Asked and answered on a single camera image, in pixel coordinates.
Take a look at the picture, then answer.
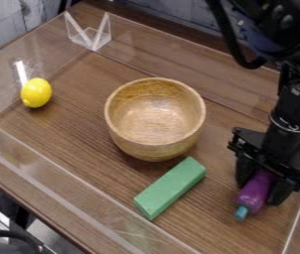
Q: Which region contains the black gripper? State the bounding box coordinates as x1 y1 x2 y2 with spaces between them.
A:
224 112 300 207

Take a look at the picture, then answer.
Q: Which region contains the purple toy eggplant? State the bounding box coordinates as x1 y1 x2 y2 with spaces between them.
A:
234 170 275 221

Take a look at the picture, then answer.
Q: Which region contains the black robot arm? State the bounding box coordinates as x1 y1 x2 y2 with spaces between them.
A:
227 0 300 205

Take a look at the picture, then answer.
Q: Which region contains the brown wooden bowl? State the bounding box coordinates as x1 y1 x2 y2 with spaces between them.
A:
103 77 206 162

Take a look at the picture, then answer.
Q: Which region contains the green rectangular block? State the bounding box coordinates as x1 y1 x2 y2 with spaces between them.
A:
133 157 206 220

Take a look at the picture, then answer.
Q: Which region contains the clear acrylic tray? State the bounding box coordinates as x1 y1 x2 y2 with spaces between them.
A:
0 5 300 254

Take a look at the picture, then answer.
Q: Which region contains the yellow lemon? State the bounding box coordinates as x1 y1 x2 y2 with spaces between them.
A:
20 77 52 108

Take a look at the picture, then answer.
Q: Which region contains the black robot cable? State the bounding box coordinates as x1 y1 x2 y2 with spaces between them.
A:
204 0 269 70

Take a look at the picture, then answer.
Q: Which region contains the clear acrylic corner bracket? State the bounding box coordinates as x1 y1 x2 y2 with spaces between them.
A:
64 11 111 52

